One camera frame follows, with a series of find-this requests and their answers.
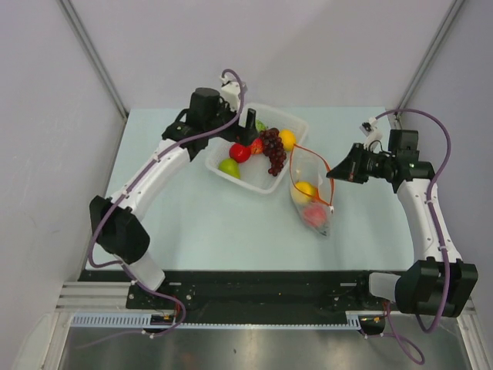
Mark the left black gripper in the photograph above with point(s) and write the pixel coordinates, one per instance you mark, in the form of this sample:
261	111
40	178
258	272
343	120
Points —
246	136

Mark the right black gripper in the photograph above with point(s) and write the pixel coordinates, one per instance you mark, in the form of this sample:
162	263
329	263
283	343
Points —
350	168

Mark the yellow green pear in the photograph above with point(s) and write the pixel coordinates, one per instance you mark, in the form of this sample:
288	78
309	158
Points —
230	167

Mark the clear zip bag orange zipper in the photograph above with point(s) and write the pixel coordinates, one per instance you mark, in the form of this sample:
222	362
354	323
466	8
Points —
307	165

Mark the orange fruit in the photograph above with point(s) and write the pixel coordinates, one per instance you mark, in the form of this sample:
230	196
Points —
316	198

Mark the yellow green mango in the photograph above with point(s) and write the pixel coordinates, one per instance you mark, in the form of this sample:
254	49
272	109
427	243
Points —
302	192

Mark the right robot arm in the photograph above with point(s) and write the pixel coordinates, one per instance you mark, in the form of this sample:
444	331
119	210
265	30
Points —
439	282

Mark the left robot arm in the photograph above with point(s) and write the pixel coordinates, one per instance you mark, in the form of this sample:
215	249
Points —
117	220

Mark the red green apple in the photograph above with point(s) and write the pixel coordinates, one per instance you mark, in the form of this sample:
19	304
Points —
239	153

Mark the small red apple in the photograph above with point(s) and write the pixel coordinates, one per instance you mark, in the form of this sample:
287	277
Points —
256	147

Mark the green custard apple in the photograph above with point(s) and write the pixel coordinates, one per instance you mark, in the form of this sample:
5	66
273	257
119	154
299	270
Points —
260	126

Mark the dark purple grape bunch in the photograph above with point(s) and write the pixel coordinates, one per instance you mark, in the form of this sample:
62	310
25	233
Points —
273	149

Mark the white plastic basket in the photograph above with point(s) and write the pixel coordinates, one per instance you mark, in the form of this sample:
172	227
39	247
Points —
254	172

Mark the yellow lemon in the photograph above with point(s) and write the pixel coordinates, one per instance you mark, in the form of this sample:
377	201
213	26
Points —
288	139

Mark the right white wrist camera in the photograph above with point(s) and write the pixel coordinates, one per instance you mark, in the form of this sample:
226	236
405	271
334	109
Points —
372	133

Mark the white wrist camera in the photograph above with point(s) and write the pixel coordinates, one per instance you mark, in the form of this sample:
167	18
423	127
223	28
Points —
372	133
230	92

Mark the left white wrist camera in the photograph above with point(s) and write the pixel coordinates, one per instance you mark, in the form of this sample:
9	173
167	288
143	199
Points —
230	92

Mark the right aluminium rail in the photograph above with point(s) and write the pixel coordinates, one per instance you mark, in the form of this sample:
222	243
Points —
395	120

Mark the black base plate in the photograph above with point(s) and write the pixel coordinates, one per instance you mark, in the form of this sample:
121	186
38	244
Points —
261	297

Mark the right white cable duct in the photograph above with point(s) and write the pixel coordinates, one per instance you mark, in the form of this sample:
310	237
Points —
369	321

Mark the white cable duct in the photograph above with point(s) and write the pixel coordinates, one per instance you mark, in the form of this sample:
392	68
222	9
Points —
369	321
122	320

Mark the right aluminium frame post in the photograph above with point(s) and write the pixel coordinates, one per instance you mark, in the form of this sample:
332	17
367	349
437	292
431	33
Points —
438	40

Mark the aluminium frame post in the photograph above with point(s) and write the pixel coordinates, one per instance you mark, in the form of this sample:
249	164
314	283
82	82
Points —
438	40
84	39

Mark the left aluminium frame post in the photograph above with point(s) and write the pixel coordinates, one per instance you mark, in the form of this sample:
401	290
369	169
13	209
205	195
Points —
84	39

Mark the left white cable duct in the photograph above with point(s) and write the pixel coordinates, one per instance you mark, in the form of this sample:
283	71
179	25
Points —
122	320

